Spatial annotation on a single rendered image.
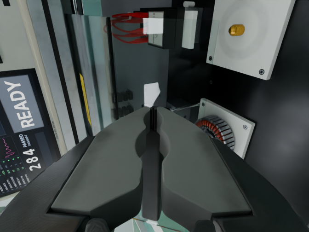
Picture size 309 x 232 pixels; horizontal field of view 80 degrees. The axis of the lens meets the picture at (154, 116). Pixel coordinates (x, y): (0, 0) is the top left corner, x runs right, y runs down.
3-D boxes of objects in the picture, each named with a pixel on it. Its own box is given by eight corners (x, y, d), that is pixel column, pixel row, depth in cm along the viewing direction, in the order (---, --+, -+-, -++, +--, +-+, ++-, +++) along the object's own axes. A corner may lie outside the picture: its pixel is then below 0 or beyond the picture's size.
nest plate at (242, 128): (255, 123, 38) (251, 124, 37) (238, 176, 45) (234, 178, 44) (203, 97, 49) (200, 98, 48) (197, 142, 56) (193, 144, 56)
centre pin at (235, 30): (246, 24, 34) (236, 24, 32) (243, 36, 34) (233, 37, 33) (237, 24, 35) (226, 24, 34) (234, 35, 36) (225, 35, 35)
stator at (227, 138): (238, 123, 40) (226, 128, 38) (233, 166, 44) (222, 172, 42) (202, 109, 49) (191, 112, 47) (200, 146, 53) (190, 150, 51)
